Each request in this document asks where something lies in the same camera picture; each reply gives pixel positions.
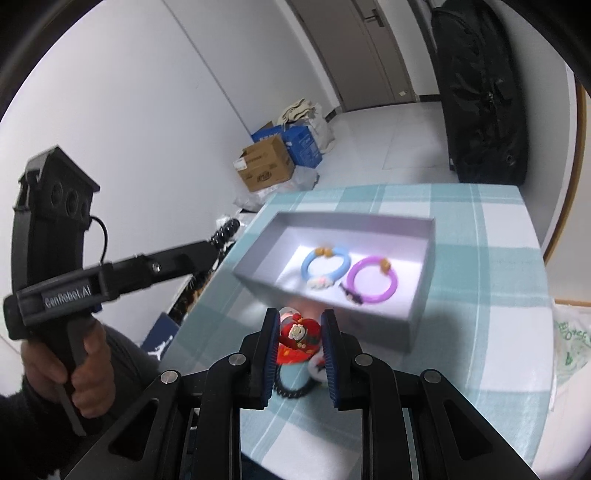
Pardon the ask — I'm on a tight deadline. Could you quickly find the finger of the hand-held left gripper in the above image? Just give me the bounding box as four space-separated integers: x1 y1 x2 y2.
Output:
111 239 221 297

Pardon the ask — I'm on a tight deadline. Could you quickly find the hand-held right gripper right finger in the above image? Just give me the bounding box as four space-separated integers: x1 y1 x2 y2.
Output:
321 308 541 480

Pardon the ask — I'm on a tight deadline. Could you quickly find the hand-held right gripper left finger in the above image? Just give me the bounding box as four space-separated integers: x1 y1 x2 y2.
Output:
62 308 282 480

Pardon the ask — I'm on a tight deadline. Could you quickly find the grey metal tray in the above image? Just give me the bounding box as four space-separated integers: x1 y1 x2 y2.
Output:
232 211 437 355

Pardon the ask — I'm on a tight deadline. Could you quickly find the person's left hand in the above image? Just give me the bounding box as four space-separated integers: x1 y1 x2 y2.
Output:
21 320 116 432

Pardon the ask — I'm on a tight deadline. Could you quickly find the brown shoe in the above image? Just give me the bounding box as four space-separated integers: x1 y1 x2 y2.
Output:
168 272 214 324

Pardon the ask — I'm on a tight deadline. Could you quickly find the black white sandal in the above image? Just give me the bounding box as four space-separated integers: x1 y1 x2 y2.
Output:
210 217 242 252

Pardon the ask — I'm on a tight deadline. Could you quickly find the dark blue shoe box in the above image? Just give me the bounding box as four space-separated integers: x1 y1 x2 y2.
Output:
140 312 181 363

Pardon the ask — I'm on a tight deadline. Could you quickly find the clear plastic package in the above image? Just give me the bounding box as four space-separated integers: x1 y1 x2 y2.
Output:
235 187 273 214

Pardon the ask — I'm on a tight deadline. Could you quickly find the brown cardboard carton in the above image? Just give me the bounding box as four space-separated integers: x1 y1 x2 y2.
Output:
233 136 296 192

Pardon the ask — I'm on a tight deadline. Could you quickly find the grey plastic mailer bag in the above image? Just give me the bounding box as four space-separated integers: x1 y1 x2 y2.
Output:
272 165 320 192

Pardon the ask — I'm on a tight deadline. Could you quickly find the blue cardboard carton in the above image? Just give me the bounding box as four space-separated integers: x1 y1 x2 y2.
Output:
252 121 324 168

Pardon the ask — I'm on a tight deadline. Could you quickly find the teal checked tablecloth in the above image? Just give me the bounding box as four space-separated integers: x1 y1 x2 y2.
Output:
159 184 557 480

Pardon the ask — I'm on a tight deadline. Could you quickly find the cream tote bag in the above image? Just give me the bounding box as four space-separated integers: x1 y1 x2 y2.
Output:
277 98 321 127

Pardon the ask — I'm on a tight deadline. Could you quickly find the white bag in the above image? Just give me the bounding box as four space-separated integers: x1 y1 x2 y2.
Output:
308 113 335 158

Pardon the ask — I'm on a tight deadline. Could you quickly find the green printed plastic bag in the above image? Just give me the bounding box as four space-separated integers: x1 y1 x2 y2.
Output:
551 305 591 388

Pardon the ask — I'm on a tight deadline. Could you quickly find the grey door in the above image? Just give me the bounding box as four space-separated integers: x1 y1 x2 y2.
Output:
288 0 419 114

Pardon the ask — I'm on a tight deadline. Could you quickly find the white cabinet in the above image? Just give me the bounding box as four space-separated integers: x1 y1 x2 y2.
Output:
540 69 591 305

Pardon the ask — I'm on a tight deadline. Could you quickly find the black backpack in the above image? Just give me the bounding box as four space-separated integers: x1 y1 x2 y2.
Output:
431 0 529 185

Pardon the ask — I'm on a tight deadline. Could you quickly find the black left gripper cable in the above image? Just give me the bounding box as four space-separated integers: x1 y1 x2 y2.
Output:
88 215 110 267

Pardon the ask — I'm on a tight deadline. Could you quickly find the purple bracelet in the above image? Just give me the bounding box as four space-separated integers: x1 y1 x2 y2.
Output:
339 256 399 306

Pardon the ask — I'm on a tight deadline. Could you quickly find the blue bracelet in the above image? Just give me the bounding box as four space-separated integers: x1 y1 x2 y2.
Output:
300 246 352 291

